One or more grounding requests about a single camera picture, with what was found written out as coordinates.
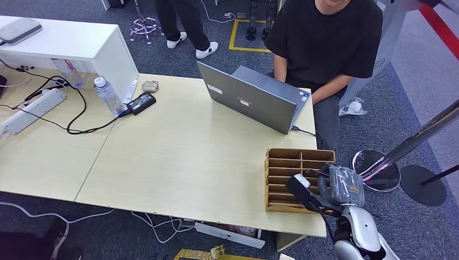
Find grey earbuds case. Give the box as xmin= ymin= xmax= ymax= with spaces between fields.
xmin=141 ymin=80 xmax=160 ymax=94

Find clear bottle pink label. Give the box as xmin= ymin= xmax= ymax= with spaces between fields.
xmin=51 ymin=58 xmax=86 ymax=89

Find grey laptop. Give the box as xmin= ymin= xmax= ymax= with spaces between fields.
xmin=196 ymin=61 xmax=311 ymax=135

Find white gate panel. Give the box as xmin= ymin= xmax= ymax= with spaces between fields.
xmin=338 ymin=0 xmax=422 ymax=109

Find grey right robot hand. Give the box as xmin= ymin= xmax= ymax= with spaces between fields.
xmin=317 ymin=162 xmax=366 ymax=209

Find black power adapter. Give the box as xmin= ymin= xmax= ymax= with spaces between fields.
xmin=126 ymin=92 xmax=158 ymax=116

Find white table crossbar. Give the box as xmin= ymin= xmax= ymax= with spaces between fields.
xmin=194 ymin=221 xmax=266 ymax=250

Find seated person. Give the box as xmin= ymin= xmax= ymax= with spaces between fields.
xmin=264 ymin=0 xmax=384 ymax=152

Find white floor cable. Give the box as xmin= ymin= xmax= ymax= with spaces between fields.
xmin=0 ymin=201 xmax=116 ymax=260

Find white cable under table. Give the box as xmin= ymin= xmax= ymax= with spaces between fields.
xmin=130 ymin=210 xmax=195 ymax=244

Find black power cable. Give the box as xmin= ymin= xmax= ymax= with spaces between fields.
xmin=0 ymin=59 xmax=132 ymax=136

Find white cabinet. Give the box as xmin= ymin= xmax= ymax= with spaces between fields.
xmin=0 ymin=15 xmax=140 ymax=103

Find red barrier belt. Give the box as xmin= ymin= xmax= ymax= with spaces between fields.
xmin=417 ymin=3 xmax=459 ymax=62

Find black stanchion base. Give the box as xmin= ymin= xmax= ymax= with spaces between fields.
xmin=399 ymin=164 xmax=459 ymax=207

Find chrome stool base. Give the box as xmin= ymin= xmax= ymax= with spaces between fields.
xmin=128 ymin=0 xmax=165 ymax=46

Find chrome stanchion post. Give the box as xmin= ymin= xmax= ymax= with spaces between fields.
xmin=351 ymin=99 xmax=459 ymax=193

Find white cable with plug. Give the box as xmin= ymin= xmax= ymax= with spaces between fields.
xmin=199 ymin=0 xmax=238 ymax=25

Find black object on floor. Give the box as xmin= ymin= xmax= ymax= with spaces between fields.
xmin=0 ymin=218 xmax=84 ymax=260

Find grey flat device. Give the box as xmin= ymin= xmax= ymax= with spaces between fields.
xmin=0 ymin=18 xmax=43 ymax=46

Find clear water bottle white cap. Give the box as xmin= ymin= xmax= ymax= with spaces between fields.
xmin=93 ymin=76 xmax=127 ymax=118

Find white power strip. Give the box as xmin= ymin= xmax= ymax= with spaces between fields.
xmin=0 ymin=88 xmax=67 ymax=137

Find wooden card organizer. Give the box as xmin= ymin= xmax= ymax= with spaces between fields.
xmin=264 ymin=147 xmax=336 ymax=214

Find black robot legs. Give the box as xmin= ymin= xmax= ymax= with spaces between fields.
xmin=245 ymin=0 xmax=279 ymax=42

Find yellow printed box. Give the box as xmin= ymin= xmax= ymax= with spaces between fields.
xmin=171 ymin=244 xmax=267 ymax=260

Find yellow floor tape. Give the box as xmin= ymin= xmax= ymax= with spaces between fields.
xmin=228 ymin=18 xmax=273 ymax=54

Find black laptop cable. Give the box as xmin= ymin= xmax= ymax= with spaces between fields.
xmin=291 ymin=125 xmax=317 ymax=138

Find standing person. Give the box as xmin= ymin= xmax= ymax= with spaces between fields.
xmin=155 ymin=0 xmax=219 ymax=60

